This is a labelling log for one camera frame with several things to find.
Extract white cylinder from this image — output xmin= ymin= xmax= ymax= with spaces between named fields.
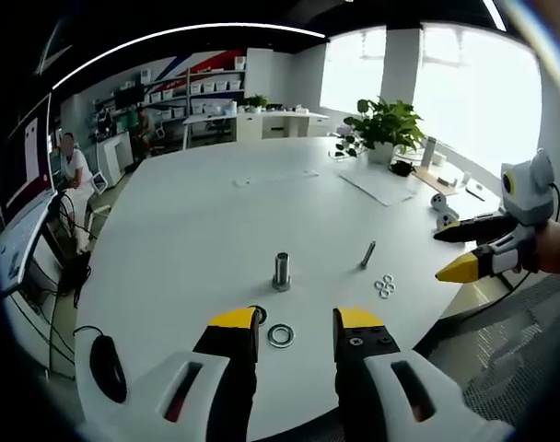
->
xmin=421 ymin=135 xmax=438 ymax=169

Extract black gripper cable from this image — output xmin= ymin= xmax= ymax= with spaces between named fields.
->
xmin=548 ymin=180 xmax=560 ymax=223

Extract wooden board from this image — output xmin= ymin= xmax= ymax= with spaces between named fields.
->
xmin=412 ymin=164 xmax=461 ymax=197

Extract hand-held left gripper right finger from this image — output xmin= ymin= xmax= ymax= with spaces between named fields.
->
xmin=332 ymin=304 xmax=517 ymax=442

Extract wall shelving with white bins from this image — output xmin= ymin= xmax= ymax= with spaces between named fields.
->
xmin=93 ymin=57 xmax=248 ymax=134

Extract black monitor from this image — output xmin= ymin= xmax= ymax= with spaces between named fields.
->
xmin=113 ymin=86 xmax=144 ymax=111

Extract slim metal bolt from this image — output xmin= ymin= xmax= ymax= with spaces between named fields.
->
xmin=359 ymin=240 xmax=378 ymax=270

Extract person's right hand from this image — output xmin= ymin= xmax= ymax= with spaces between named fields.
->
xmin=522 ymin=220 xmax=560 ymax=276

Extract white paper sheet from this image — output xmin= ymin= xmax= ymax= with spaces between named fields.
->
xmin=338 ymin=166 xmax=418 ymax=207

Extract black cables bundle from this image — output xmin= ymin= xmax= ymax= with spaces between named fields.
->
xmin=12 ymin=191 xmax=106 ymax=378

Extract metal threaded stud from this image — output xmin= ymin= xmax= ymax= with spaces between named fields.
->
xmin=271 ymin=251 xmax=293 ymax=292

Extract grey mesh chair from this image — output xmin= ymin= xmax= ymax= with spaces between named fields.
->
xmin=459 ymin=274 xmax=560 ymax=427

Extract open laptop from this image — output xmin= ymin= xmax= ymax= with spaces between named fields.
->
xmin=0 ymin=91 xmax=61 ymax=297

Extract black computer mouse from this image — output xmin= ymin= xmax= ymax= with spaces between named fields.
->
xmin=88 ymin=334 xmax=129 ymax=404

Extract white background desk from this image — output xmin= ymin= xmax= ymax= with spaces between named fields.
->
xmin=181 ymin=109 xmax=331 ymax=151

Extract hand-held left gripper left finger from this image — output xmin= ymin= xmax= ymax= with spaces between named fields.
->
xmin=76 ymin=307 xmax=262 ymax=442

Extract large metal washer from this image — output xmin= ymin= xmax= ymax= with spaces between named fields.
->
xmin=267 ymin=323 xmax=297 ymax=349

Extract small green potted plant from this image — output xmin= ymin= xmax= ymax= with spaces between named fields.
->
xmin=244 ymin=93 xmax=269 ymax=114

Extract large green potted plant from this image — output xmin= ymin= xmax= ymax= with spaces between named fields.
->
xmin=343 ymin=97 xmax=427 ymax=166

